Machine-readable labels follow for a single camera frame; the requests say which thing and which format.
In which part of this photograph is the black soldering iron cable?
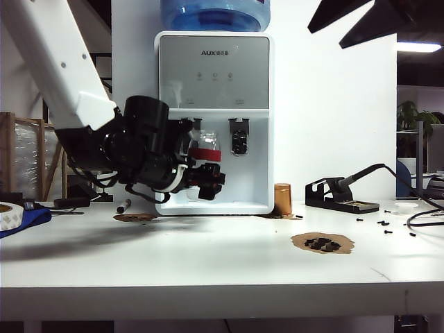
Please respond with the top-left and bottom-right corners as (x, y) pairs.
(383, 164), (444, 230)

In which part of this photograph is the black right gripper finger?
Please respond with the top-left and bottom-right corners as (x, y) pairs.
(307, 0), (377, 35)
(339, 0), (444, 49)

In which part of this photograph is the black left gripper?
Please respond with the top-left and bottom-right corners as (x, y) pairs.
(141, 152), (227, 202)

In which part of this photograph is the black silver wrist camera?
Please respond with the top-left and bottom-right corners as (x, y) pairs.
(168, 119), (194, 164)

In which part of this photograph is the black soldering iron stand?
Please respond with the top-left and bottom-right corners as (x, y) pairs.
(305, 178), (379, 214)

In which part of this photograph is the blue chair back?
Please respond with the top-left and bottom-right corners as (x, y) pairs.
(396, 161), (413, 199)

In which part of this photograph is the small brown paper patch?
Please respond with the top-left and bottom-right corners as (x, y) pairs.
(113, 214), (157, 223)

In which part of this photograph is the rectangular ceiling light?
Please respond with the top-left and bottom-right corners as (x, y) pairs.
(396, 42), (442, 54)

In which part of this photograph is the brown cylindrical cup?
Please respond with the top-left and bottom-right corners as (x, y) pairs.
(273, 182), (292, 216)

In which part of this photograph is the grey metal pole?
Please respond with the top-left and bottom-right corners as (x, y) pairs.
(415, 121), (425, 199)

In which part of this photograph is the black soldering iron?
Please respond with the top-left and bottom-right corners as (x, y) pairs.
(334, 164), (396, 190)

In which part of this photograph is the green potted plant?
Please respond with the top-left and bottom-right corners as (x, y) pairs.
(397, 100), (444, 139)

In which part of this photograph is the blue water jug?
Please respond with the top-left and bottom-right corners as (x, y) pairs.
(159, 0), (271, 34)

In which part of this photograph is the large brown paper patch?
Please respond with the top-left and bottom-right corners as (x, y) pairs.
(290, 232), (355, 256)

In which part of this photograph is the pile of black pieces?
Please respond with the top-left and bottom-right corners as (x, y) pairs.
(303, 237), (341, 253)

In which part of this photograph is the dark desk equipment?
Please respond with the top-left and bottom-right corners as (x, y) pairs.
(423, 175), (444, 201)

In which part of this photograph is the grey monitor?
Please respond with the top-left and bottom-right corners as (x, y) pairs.
(427, 124), (444, 173)

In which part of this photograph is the clear bottle with red belts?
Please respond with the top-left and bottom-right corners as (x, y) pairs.
(187, 128), (223, 202)

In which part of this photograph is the white AUX water dispenser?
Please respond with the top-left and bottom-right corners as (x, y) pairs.
(154, 31), (275, 216)

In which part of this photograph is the blue cloth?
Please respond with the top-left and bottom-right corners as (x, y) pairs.
(0, 207), (53, 240)

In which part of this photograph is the black stair railing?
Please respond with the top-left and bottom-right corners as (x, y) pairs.
(42, 52), (113, 121)

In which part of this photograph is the white tape roll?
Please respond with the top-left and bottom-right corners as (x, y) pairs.
(0, 203), (25, 232)

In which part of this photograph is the small white dish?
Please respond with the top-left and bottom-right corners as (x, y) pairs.
(394, 203), (420, 216)

